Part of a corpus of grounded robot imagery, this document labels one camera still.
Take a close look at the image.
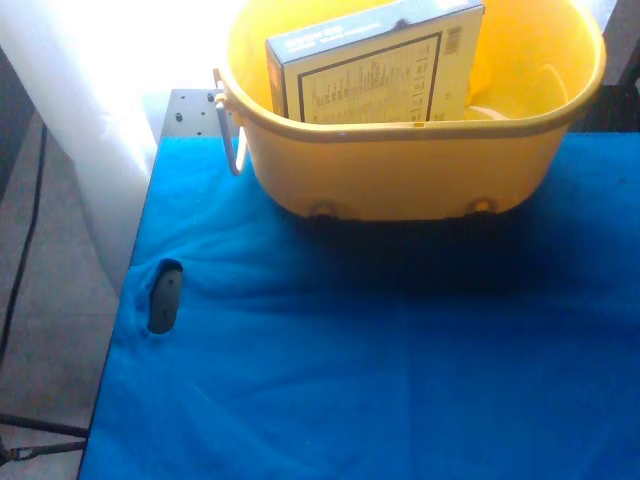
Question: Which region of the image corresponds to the yellow plastic bucket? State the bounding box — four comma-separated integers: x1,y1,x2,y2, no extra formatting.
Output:
213,0,608,222

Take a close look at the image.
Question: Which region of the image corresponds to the blue table cloth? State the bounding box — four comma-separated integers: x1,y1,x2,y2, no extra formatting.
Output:
77,132,640,480

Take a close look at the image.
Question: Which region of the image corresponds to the grey metal plate with holes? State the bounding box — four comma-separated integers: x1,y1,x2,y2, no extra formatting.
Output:
160,88,226,139

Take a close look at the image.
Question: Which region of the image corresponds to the white curtain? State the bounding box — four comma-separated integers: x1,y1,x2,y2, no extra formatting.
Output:
0,0,236,301

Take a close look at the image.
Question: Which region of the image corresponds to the black tripod leg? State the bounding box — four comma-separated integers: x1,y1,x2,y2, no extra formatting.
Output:
0,412,92,439
0,438,90,464

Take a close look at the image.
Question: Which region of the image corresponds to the dark furniture panel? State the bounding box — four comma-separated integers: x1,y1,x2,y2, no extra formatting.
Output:
602,0,640,134

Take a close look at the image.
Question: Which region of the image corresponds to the white bucket handle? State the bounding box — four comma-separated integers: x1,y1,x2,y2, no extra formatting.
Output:
213,67,247,177

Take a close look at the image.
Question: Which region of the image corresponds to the grey oval table bracket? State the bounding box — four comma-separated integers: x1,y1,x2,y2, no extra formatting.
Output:
147,258,184,335

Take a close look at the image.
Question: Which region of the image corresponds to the black cable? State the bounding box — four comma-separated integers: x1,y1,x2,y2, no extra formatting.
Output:
0,123,49,361

